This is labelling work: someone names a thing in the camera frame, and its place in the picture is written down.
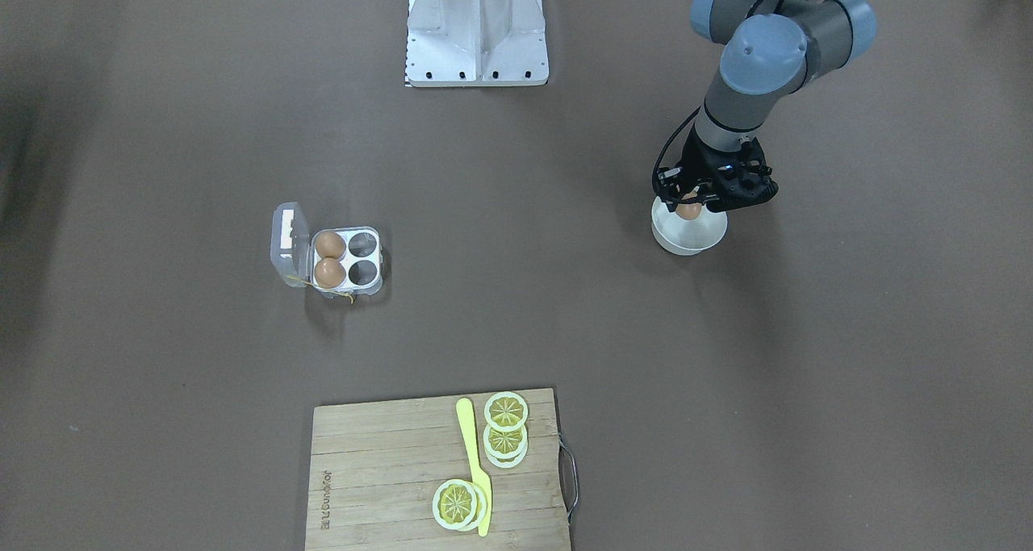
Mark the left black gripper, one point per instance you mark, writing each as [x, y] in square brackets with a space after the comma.
[700, 161]

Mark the brown egg from bowl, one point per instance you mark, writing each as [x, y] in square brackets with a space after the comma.
[689, 212]

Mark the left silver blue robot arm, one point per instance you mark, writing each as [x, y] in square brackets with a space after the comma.
[770, 50]

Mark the clear plastic egg box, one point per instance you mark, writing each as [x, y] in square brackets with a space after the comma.
[342, 262]

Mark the brown egg in box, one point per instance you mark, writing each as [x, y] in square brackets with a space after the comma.
[329, 273]
[329, 244]

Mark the white ceramic bowl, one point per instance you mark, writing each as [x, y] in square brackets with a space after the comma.
[684, 237]

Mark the lemon slice toy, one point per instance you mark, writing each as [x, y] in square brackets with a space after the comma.
[505, 449]
[459, 505]
[506, 411]

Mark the yellow plastic knife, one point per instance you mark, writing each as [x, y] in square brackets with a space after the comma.
[465, 412]

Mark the bamboo cutting board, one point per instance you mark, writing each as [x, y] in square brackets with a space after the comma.
[375, 467]

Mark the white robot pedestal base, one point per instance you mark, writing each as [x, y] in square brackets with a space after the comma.
[476, 43]

